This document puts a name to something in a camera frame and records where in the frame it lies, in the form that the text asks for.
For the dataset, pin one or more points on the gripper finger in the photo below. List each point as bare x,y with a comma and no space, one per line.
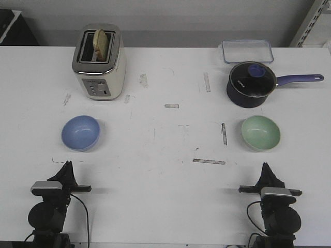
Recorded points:
270,174
63,171
264,172
70,173

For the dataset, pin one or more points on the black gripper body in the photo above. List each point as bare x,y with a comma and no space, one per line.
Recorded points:
60,193
256,189

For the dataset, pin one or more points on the green bowl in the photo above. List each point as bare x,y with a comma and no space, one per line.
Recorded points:
260,133

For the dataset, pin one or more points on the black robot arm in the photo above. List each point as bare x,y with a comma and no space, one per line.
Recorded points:
48,217
281,221

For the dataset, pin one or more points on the blue bowl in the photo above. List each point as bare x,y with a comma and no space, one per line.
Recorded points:
81,133

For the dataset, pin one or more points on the dark blue saucepan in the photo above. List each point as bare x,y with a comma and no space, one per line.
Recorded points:
251,102

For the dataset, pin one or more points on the glass pot lid blue knob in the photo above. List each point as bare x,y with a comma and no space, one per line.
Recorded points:
252,79

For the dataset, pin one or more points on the cream and chrome toaster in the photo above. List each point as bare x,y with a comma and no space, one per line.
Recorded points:
101,80

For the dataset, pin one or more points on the clear plastic food container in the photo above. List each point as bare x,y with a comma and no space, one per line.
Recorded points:
237,51

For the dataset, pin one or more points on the toast slice in toaster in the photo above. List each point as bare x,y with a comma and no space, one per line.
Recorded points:
100,44

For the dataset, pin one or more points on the white slotted metal rack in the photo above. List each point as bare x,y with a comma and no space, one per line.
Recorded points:
314,31

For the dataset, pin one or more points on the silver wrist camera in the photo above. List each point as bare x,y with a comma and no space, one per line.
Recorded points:
45,188
277,194

